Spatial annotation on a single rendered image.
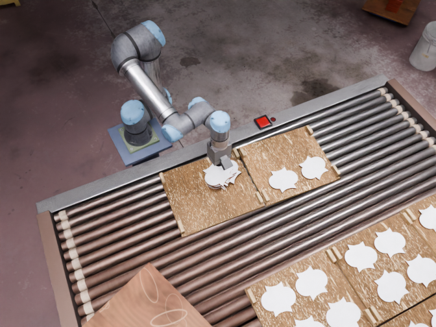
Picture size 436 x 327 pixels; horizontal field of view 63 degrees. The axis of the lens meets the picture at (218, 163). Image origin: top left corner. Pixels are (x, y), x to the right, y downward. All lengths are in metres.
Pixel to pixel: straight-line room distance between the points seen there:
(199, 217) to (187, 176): 0.23
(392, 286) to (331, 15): 3.30
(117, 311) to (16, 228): 1.65
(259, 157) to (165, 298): 0.82
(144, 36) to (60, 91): 2.20
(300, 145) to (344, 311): 0.81
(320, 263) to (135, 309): 0.79
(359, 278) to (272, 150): 0.72
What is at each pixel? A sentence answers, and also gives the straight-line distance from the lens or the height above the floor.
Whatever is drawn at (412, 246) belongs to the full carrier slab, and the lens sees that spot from 1.85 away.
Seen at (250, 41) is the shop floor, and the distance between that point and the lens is 3.91.
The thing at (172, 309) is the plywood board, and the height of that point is 1.04.
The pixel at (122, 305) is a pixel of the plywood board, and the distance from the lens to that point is 1.49.
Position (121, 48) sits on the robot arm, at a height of 1.52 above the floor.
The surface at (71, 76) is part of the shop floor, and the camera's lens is 3.74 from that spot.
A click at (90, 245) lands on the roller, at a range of 1.72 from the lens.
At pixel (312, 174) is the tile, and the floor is 0.95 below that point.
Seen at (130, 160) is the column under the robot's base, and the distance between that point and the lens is 1.93.
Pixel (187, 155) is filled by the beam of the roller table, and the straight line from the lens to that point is 1.85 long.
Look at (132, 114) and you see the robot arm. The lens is 1.79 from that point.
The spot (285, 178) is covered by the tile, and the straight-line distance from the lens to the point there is 1.78.
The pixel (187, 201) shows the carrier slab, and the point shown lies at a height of 0.94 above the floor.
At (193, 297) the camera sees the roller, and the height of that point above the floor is 0.92.
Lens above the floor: 2.47
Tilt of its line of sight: 58 degrees down
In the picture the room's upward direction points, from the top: 2 degrees clockwise
